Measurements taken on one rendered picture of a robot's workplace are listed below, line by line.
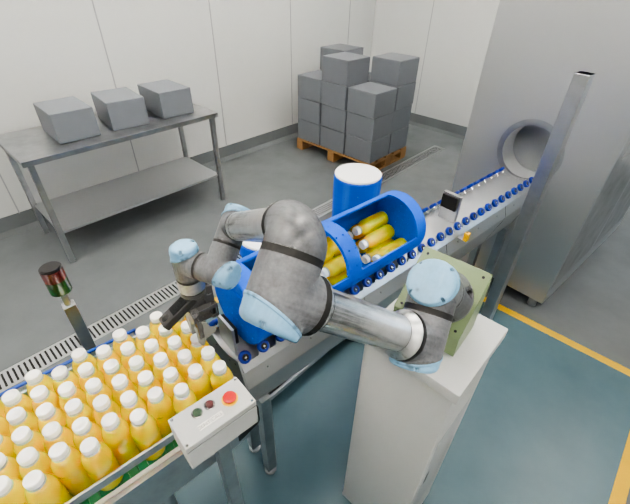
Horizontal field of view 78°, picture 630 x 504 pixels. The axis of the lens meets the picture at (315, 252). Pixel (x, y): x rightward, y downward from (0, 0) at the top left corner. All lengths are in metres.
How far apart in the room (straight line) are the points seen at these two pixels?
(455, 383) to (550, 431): 1.56
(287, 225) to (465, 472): 1.90
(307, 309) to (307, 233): 0.13
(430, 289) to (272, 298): 0.42
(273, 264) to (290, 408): 1.79
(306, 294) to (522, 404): 2.17
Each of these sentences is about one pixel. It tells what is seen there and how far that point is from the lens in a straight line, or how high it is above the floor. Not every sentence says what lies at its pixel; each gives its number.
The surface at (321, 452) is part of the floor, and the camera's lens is 2.26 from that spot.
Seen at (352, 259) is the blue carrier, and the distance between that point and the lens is 1.42.
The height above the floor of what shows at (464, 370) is 1.15.
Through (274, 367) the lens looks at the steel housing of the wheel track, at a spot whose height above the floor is 0.86.
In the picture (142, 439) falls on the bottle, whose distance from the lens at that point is 1.21.
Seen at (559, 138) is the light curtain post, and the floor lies 1.45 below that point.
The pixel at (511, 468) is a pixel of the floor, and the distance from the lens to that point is 2.45.
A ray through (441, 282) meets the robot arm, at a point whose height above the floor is 1.45.
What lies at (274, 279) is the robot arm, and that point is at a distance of 0.63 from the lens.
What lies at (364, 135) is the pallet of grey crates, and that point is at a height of 0.46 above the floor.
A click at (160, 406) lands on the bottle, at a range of 1.22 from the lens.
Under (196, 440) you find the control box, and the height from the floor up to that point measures 1.10.
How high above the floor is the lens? 2.03
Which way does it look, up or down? 37 degrees down
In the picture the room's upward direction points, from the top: 1 degrees clockwise
